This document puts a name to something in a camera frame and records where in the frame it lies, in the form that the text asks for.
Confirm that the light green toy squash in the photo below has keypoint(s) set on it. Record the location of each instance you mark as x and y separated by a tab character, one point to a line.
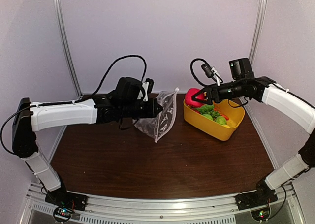
221	120

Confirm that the green toy grapes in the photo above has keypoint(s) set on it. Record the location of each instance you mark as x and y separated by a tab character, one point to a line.
214	113

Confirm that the right metal frame post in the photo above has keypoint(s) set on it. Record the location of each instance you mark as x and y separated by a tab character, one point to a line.
260	17

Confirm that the yellow plastic basket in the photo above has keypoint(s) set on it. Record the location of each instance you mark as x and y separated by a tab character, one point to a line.
212	128

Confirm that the green toy apple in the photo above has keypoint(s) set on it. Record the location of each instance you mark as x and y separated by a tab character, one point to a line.
209	116

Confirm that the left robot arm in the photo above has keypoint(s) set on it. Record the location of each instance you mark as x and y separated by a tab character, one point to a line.
33	117

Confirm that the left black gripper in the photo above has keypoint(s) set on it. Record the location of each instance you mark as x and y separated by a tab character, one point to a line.
151	111

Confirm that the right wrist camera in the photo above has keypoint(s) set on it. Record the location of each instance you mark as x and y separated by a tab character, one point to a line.
211	73

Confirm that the metal frame post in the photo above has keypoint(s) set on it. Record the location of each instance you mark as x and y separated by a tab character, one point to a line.
66	48
260	17

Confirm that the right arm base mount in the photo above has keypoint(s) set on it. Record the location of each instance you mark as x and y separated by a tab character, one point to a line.
254	199

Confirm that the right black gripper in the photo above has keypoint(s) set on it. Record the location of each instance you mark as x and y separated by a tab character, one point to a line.
215	95

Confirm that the left metal frame post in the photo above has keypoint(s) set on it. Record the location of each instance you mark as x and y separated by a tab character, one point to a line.
66	48

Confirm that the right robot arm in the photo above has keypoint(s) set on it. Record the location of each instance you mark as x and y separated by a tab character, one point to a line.
267	91

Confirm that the front aluminium rail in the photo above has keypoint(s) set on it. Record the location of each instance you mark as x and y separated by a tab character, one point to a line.
221	209

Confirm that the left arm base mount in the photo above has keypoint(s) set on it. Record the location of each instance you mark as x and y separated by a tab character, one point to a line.
71	201

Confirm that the orange toy carrot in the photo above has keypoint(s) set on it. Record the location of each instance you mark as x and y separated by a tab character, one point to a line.
222	114

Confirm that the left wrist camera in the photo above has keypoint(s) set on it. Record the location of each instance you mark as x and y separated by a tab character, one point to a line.
145	89

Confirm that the clear zip top bag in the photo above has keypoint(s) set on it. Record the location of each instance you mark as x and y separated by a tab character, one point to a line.
159	126

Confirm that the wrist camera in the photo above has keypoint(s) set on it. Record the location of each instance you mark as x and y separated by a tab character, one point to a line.
211	73
145	89

